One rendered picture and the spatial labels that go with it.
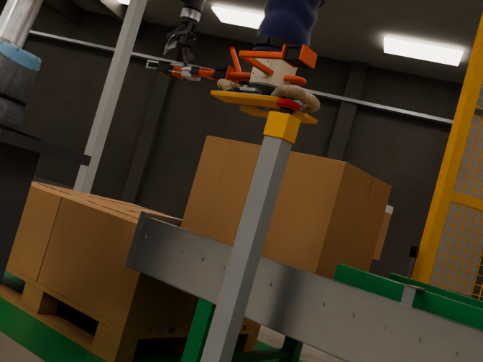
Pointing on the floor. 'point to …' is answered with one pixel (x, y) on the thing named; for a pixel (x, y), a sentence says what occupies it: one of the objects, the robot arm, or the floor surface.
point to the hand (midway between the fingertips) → (174, 62)
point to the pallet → (34, 300)
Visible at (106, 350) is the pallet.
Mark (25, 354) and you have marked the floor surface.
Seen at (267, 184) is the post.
